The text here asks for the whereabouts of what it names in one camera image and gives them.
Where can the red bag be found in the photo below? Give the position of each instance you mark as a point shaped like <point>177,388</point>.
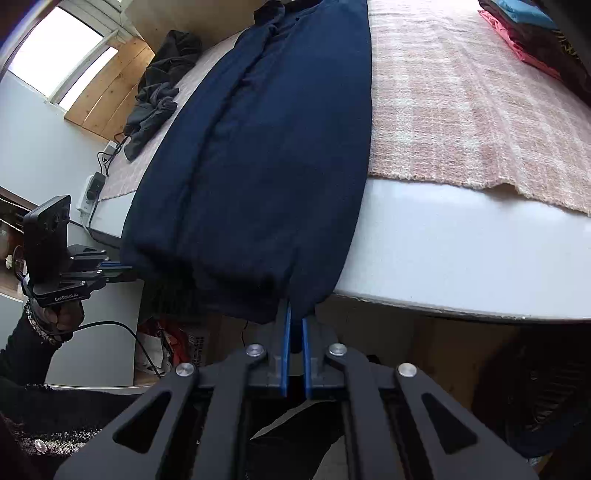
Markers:
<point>157,346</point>

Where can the person's left forearm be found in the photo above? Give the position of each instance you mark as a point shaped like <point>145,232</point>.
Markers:
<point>23,350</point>

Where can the wooden shelf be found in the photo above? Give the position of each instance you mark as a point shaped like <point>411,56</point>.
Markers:
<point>11,240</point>

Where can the dark grey hoodie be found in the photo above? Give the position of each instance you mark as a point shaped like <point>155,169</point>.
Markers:
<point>150,115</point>

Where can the cardboard box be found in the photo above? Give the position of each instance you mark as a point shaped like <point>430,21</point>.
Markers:
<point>221,337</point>

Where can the black crumpled garment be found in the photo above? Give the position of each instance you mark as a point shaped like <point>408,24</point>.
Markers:
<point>173,55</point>

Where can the wooden bed frame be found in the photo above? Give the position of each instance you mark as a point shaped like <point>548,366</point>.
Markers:
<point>438,350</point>

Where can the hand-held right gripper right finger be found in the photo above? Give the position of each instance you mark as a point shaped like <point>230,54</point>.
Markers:
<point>306,364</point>

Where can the black charger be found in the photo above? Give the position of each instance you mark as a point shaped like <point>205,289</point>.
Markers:
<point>95,184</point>

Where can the window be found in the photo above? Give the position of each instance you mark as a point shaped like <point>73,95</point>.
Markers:
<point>55,50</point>

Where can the person's left hand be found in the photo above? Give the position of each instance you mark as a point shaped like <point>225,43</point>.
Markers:
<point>62,318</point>

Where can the blue folded garment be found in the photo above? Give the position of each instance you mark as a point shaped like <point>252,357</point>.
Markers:
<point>521,11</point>

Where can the pink plaid blanket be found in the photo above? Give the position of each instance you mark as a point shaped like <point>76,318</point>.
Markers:
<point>461,115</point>

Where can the pink folded garment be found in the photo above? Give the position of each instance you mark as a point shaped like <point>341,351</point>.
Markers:
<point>512,41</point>

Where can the white power strip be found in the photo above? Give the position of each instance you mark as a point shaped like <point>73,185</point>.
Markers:
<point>85,198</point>

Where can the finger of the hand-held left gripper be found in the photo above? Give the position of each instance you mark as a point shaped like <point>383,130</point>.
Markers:
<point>120,275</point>
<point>111,263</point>

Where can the person's black glitter sweater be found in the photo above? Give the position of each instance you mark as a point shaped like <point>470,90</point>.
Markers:
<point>51,429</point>

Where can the navy blue garment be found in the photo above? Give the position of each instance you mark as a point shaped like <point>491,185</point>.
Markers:
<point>258,161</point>

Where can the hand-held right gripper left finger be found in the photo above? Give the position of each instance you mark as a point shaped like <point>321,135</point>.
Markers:
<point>286,355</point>

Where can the stack of folded clothes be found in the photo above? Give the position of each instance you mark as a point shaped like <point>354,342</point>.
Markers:
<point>554,50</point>

